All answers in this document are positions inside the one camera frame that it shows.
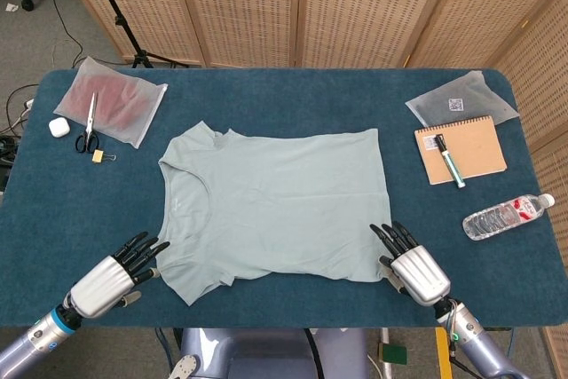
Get pale green T-shirt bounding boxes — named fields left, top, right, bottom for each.
left=148, top=120, right=397, bottom=307

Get black torso cable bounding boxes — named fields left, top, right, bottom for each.
left=304, top=328, right=323, bottom=379

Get white earbuds case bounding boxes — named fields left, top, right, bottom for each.
left=47, top=117, right=71, bottom=138

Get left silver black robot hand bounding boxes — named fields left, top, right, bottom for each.
left=66, top=231, right=171, bottom=320

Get white marker pen black cap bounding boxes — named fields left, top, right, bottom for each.
left=434, top=133, right=466, bottom=189

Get clear plastic water bottle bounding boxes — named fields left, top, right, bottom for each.
left=461, top=193, right=556, bottom=241

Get white perforated bracket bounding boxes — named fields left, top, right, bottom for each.
left=167, top=354, right=201, bottom=379

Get woven wicker folding screen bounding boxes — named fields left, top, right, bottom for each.
left=51, top=0, right=568, bottom=379

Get black tripod stand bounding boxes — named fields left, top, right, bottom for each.
left=83, top=0, right=190, bottom=69

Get black-handled scissors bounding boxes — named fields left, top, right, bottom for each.
left=74, top=91, right=101, bottom=154

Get grey frosted bag QR label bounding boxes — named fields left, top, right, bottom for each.
left=404, top=70, right=520, bottom=128

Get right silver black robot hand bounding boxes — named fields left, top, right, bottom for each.
left=369, top=221, right=452, bottom=308

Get kraft spiral notebook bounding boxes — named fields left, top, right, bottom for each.
left=414, top=114, right=509, bottom=186

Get blue-grey robot torso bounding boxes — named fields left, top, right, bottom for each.
left=179, top=328, right=370, bottom=379

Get silver metal pole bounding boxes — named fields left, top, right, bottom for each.
left=379, top=328, right=394, bottom=379

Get black cable bundle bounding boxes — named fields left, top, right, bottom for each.
left=0, top=132, right=19, bottom=167

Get blue carpet table cover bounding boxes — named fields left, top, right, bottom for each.
left=0, top=67, right=564, bottom=330

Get frosted bag with red cloth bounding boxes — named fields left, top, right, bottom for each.
left=52, top=55, right=169, bottom=149

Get green block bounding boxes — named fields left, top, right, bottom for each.
left=382, top=343, right=408, bottom=365

